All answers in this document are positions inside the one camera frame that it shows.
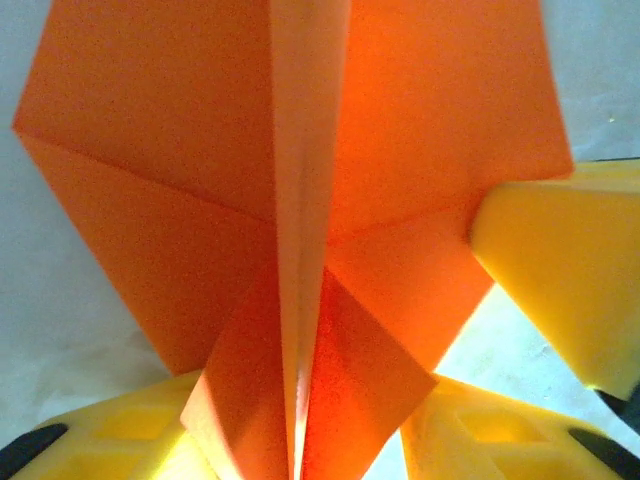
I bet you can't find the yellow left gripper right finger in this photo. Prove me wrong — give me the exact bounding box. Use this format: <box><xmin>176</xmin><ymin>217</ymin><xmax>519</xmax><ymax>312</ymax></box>
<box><xmin>399</xmin><ymin>374</ymin><xmax>640</xmax><ymax>480</ymax></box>

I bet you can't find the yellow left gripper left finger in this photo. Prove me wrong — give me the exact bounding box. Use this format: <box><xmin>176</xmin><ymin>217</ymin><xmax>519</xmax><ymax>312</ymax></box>
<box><xmin>0</xmin><ymin>369</ymin><xmax>221</xmax><ymax>480</ymax></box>

